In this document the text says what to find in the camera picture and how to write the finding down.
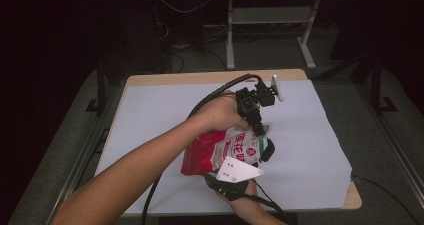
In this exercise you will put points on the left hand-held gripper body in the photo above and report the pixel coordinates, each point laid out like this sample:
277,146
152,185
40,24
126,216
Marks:
255,100

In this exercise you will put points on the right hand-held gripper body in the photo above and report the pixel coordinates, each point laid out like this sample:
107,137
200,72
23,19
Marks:
236,171

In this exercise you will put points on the black flip lid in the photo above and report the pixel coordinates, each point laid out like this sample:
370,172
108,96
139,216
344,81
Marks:
267,151

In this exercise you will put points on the red and white plastic bag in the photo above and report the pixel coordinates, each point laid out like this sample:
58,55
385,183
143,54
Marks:
216,150

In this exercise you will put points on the person's right hand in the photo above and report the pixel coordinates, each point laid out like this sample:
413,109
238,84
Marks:
245,201

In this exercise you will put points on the person's left hand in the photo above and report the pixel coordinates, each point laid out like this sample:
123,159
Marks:
218,113

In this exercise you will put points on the white table cover sheet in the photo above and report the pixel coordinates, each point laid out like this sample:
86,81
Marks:
300,135

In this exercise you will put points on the black metal stand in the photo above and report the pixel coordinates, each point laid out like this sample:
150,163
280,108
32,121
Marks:
376,85
101,85

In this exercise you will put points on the white metal desk frame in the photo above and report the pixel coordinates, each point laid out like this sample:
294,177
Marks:
266,15

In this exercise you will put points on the aluminium floor rail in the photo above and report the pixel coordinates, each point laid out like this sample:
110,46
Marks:
396,151
76,171

